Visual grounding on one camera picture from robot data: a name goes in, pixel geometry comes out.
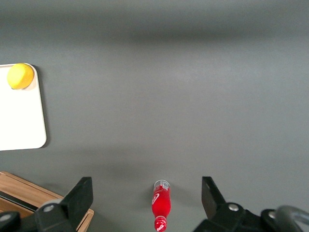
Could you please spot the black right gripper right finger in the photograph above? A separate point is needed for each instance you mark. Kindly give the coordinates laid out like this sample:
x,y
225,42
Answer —
x,y
217,207

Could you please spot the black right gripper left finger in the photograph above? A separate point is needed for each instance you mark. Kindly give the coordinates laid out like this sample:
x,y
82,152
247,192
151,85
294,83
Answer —
x,y
72,205

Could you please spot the red coke bottle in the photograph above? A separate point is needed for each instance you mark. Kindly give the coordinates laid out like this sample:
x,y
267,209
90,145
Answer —
x,y
161,204

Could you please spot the white plastic tray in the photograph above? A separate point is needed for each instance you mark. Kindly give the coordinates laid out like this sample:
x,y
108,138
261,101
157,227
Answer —
x,y
20,113

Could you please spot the yellow lemon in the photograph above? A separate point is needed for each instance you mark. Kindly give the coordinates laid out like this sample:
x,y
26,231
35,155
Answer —
x,y
20,76

